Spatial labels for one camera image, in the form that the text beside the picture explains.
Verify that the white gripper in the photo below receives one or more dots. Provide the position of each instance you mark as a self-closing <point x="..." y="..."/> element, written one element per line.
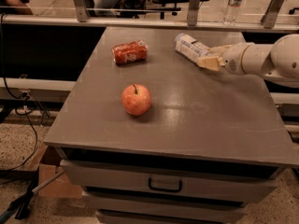
<point x="232" y="60"/>

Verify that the clear water bottle background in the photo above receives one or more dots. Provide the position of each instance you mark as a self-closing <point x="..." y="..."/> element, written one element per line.
<point x="231" y="11"/>

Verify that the cardboard box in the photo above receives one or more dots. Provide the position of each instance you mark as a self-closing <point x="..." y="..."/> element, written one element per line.
<point x="50" y="173"/>

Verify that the metal railing frame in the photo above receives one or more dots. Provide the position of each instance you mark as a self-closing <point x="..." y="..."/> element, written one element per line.
<point x="195" y="16"/>

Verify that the blue label plastic bottle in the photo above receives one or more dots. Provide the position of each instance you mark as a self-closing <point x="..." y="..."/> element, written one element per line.
<point x="194" y="50"/>

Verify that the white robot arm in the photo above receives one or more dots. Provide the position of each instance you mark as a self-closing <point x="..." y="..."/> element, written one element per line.
<point x="277" y="63"/>

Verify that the grabber tool on floor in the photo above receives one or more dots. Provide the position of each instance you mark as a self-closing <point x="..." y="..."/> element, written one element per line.
<point x="15" y="205"/>

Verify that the red apple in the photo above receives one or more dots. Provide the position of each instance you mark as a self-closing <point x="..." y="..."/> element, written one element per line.
<point x="136" y="99"/>

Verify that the black office chair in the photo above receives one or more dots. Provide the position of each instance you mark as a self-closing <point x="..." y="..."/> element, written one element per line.
<point x="135" y="8"/>

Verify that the black drawer handle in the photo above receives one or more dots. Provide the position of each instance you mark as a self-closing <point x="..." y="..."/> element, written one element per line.
<point x="164" y="185"/>

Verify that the grey drawer cabinet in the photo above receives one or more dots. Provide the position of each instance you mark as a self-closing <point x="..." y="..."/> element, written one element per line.
<point x="221" y="135"/>

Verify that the crushed red soda can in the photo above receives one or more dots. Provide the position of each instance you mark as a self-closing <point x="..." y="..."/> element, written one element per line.
<point x="130" y="52"/>

